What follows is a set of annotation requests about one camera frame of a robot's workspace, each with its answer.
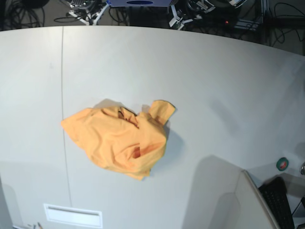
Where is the green tape roll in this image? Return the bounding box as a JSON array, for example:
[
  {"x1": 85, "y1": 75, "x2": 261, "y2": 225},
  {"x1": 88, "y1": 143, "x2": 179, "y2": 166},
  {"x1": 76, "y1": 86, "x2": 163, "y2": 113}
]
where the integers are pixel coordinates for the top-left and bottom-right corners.
[{"x1": 276, "y1": 157, "x2": 289, "y2": 171}]

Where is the white cable slot cover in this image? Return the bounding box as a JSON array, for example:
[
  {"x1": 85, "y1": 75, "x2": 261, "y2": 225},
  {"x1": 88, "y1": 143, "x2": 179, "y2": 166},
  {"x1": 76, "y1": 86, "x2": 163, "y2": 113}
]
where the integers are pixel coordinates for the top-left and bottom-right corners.
[{"x1": 43, "y1": 204, "x2": 103, "y2": 229}]

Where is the white partition panel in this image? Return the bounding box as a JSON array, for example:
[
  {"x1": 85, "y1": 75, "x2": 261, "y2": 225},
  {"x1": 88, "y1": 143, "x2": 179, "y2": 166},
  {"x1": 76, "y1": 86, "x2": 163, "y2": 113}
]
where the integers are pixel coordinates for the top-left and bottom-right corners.
[{"x1": 234, "y1": 170, "x2": 279, "y2": 229}]

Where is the orange t-shirt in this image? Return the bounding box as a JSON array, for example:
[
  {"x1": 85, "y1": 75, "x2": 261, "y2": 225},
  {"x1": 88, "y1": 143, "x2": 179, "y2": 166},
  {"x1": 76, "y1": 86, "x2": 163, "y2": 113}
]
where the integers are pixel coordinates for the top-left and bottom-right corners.
[{"x1": 61, "y1": 100, "x2": 175, "y2": 180}]

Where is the black keyboard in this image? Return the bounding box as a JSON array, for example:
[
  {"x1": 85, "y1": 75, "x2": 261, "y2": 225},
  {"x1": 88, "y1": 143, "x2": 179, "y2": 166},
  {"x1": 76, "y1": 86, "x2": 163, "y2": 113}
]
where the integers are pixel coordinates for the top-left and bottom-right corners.
[{"x1": 259, "y1": 177, "x2": 295, "y2": 229}]

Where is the metal knob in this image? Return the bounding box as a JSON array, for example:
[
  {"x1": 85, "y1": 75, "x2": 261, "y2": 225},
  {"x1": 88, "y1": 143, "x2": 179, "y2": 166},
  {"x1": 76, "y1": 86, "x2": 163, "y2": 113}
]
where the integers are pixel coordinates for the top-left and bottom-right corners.
[{"x1": 300, "y1": 163, "x2": 305, "y2": 176}]

